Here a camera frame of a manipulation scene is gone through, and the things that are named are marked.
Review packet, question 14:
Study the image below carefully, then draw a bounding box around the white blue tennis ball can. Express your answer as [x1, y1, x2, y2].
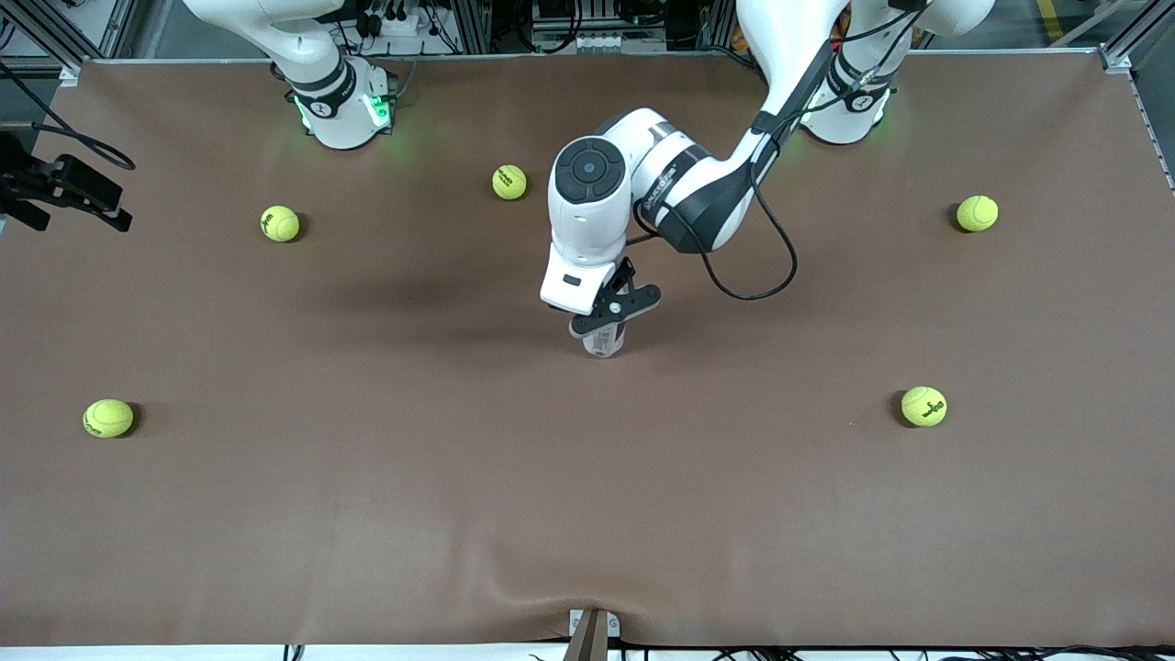
[581, 317, 629, 360]

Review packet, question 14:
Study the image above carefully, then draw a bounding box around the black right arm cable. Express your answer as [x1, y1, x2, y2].
[0, 61, 137, 172]

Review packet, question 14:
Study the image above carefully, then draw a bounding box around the metal table clamp bracket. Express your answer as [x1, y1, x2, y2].
[562, 608, 622, 661]

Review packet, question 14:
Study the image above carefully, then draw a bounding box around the brown table cloth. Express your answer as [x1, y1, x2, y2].
[0, 50, 1175, 649]

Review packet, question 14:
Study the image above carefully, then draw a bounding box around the white socket strip with plugs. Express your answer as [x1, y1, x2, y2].
[363, 0, 443, 43]

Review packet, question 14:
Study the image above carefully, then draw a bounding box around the white power strip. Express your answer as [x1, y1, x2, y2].
[532, 30, 668, 56]

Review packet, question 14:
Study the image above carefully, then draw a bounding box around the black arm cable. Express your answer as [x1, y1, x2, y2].
[0, 61, 137, 172]
[633, 0, 923, 302]

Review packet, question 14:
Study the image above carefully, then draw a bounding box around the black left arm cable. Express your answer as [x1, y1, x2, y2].
[633, 0, 923, 302]

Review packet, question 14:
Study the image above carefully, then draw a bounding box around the aluminium frame profile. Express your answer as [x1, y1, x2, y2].
[0, 0, 139, 85]
[1097, 0, 1175, 74]

